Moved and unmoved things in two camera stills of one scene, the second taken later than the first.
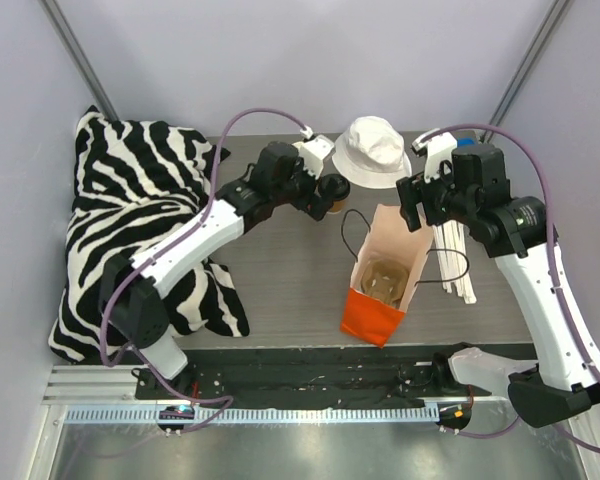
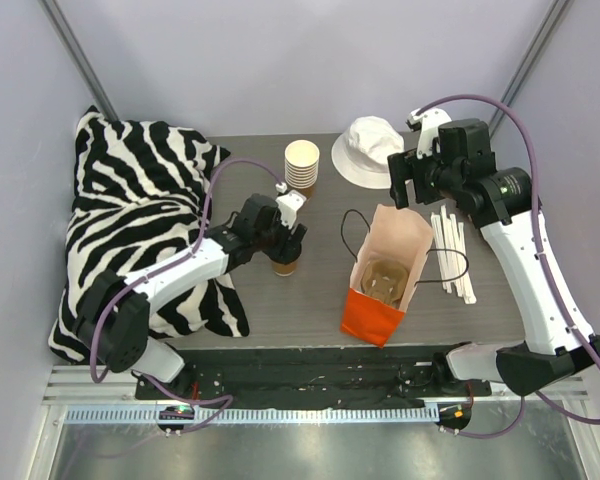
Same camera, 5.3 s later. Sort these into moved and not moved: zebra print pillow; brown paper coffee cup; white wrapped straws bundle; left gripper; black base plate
Moved: brown paper coffee cup; left gripper
Not moved: black base plate; white wrapped straws bundle; zebra print pillow
